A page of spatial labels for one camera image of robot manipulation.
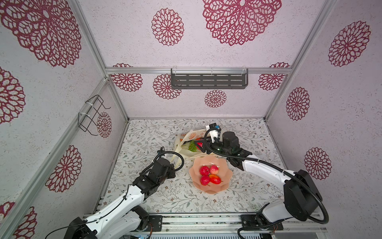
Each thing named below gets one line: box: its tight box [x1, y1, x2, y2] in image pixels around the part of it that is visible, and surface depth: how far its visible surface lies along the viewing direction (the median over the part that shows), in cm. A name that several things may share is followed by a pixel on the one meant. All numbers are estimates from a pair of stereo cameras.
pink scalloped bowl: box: [189, 155, 234, 195], surface depth 88 cm
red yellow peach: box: [209, 164, 219, 175], surface depth 89 cm
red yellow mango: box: [208, 174, 222, 185], surface depth 86 cm
